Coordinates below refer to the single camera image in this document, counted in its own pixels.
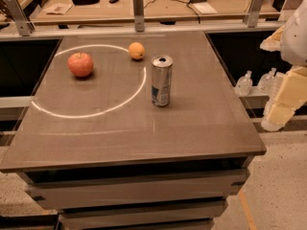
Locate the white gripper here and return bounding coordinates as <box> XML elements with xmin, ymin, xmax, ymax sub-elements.
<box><xmin>260</xmin><ymin>0</ymin><xmax>307</xmax><ymax>131</ymax></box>

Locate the silver redbull can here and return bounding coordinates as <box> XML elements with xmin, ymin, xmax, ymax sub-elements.
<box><xmin>152</xmin><ymin>55</ymin><xmax>173</xmax><ymax>106</ymax></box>

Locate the clear plastic bottle right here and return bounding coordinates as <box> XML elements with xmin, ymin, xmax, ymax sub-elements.
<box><xmin>257</xmin><ymin>68</ymin><xmax>276</xmax><ymax>94</ymax></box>

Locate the clear plastic bottle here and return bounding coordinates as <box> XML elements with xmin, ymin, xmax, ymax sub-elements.
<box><xmin>257</xmin><ymin>68</ymin><xmax>276</xmax><ymax>94</ymax></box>
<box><xmin>235</xmin><ymin>71</ymin><xmax>252</xmax><ymax>96</ymax></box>

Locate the clear plastic bottle left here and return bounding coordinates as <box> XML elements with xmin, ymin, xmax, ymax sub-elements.
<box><xmin>235</xmin><ymin>71</ymin><xmax>252</xmax><ymax>96</ymax></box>

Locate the white paper sheet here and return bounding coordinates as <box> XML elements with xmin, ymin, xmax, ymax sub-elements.
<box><xmin>194</xmin><ymin>2</ymin><xmax>217</xmax><ymax>14</ymax></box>

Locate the orange fruit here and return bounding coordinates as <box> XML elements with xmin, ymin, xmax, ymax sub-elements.
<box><xmin>129</xmin><ymin>42</ymin><xmax>145</xmax><ymax>60</ymax></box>

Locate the small black remote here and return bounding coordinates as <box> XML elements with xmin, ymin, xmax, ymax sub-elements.
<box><xmin>108</xmin><ymin>0</ymin><xmax>119</xmax><ymax>4</ymax></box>

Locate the red apple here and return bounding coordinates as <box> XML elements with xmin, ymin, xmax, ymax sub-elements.
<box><xmin>67</xmin><ymin>52</ymin><xmax>94</xmax><ymax>78</ymax></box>

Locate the black object on bench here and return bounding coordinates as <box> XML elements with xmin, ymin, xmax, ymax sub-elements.
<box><xmin>72</xmin><ymin>0</ymin><xmax>100</xmax><ymax>6</ymax></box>

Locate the grey drawer cabinet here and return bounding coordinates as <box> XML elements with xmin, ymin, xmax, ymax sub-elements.
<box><xmin>17</xmin><ymin>156</ymin><xmax>255</xmax><ymax>230</ymax></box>

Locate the paper note left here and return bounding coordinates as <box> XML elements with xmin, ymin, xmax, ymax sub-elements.
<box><xmin>44</xmin><ymin>3</ymin><xmax>72</xmax><ymax>15</ymax></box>

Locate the right metal bracket post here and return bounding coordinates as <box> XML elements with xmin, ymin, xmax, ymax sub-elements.
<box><xmin>244</xmin><ymin>0</ymin><xmax>264</xmax><ymax>28</ymax></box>

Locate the metal bracket post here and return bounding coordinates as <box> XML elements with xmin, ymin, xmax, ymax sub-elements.
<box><xmin>1</xmin><ymin>0</ymin><xmax>35</xmax><ymax>36</ymax></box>
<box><xmin>132</xmin><ymin>0</ymin><xmax>145</xmax><ymax>32</ymax></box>
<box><xmin>244</xmin><ymin>0</ymin><xmax>264</xmax><ymax>28</ymax></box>

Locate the middle metal bracket post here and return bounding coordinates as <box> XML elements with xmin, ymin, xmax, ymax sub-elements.
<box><xmin>132</xmin><ymin>0</ymin><xmax>145</xmax><ymax>32</ymax></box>

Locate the left metal bracket post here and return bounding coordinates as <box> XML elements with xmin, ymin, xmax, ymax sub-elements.
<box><xmin>1</xmin><ymin>0</ymin><xmax>35</xmax><ymax>36</ymax></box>

